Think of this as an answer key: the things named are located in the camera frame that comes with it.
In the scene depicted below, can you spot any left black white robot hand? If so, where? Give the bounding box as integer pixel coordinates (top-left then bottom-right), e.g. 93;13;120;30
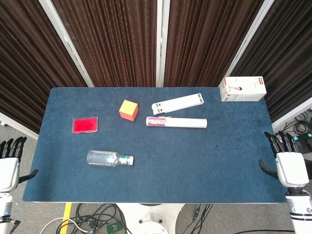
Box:
0;136;39;193

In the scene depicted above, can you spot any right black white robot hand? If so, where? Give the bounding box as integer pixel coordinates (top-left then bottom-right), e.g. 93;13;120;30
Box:
258;131;310;188

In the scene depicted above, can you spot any transparent plastic bottle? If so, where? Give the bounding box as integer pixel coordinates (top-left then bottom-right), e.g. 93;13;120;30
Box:
86;150;135;168

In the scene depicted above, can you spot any black power strip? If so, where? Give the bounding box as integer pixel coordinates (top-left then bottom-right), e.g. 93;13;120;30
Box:
292;133;312;154

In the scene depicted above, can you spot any yellow floor tape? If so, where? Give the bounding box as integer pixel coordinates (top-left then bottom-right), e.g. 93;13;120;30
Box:
59;203;73;234

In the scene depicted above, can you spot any red card in clear case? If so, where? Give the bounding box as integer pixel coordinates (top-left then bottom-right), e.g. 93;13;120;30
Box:
72;116;99;134

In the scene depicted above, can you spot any white cardboard product box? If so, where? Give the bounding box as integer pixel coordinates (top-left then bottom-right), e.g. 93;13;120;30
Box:
219;76;267;102

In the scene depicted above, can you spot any brown pleated curtain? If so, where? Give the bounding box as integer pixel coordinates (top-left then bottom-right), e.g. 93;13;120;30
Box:
0;0;89;134
163;0;265;88
51;0;158;88
230;0;312;122

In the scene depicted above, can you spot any white plastic wrap roll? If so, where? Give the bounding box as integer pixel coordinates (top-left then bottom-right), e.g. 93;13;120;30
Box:
145;116;208;129

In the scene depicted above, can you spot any green circuit board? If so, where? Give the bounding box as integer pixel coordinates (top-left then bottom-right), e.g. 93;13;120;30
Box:
106;222;123;234

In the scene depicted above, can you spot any blue fabric table mat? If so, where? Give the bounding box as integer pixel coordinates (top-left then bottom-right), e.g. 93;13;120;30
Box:
22;87;288;203

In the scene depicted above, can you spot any orange yellow foam cube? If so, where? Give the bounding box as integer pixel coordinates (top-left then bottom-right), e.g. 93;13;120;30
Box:
118;99;139;122

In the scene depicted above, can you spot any white frame bottom rail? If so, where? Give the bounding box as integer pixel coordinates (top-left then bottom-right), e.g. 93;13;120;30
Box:
271;97;312;131
0;111;39;141

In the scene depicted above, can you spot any black cable bundle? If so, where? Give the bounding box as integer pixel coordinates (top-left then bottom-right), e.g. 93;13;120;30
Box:
287;109;312;137

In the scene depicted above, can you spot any white floor cable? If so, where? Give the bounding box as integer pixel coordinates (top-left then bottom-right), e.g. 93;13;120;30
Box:
39;217;92;234

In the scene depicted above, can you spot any black floor cable tangle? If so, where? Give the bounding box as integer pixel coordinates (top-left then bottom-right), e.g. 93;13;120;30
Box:
72;203;131;234

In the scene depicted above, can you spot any black cable with inline switch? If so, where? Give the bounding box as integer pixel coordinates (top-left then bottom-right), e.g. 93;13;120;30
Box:
181;203;214;234

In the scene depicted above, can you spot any white frame post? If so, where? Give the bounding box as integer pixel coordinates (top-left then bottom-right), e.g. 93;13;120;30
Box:
217;0;276;88
156;0;171;88
38;0;95;88

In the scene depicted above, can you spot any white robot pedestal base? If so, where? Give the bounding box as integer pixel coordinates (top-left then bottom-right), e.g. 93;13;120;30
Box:
116;203;186;234

